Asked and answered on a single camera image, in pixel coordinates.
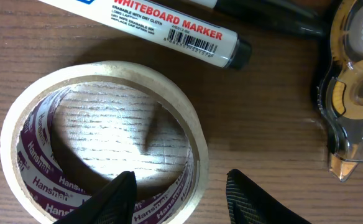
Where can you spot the thin black marker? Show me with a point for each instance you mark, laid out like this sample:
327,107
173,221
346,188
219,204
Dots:
278,15

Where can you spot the yellow correction tape dispenser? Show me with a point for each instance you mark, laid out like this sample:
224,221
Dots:
339,90

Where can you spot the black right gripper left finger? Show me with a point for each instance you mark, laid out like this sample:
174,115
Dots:
114,203

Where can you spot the white masking tape roll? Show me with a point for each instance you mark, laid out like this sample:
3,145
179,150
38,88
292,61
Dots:
73,131

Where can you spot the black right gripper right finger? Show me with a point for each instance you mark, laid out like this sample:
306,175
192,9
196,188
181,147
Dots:
249,203

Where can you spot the white whiteboard marker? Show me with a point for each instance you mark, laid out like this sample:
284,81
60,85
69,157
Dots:
167,27

